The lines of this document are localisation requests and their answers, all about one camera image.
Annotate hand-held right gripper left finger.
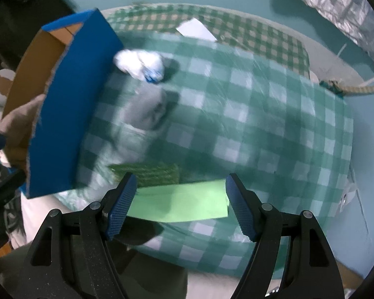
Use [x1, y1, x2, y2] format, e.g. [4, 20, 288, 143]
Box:
[24, 172, 138, 299]

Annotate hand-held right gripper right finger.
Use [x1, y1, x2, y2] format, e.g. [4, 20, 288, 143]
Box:
[225, 173, 345, 299]

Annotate light green cloth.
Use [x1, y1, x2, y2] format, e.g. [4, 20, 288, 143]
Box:
[126, 180, 229, 223]

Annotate blue cardboard box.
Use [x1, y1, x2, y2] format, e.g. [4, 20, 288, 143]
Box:
[1, 8, 123, 200]

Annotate grey sock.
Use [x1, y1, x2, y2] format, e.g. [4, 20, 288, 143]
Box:
[118, 89, 170, 131]

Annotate white sock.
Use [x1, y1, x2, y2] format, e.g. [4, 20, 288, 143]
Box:
[113, 49, 166, 84]

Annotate white patterned cloth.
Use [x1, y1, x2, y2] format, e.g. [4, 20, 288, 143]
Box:
[0, 64, 16, 106]

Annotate green checked tablecloth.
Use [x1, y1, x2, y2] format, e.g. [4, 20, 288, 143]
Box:
[54, 33, 354, 282]

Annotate green beige checked cloth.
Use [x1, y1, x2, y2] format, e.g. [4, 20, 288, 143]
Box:
[101, 4, 310, 80]

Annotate white paper sheet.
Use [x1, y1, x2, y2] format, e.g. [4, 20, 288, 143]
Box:
[175, 19, 218, 42]

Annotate silver foil sheet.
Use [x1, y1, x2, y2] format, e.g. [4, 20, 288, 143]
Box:
[260, 0, 374, 80]

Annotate beige rope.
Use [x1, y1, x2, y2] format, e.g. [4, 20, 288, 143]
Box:
[319, 79, 374, 95]

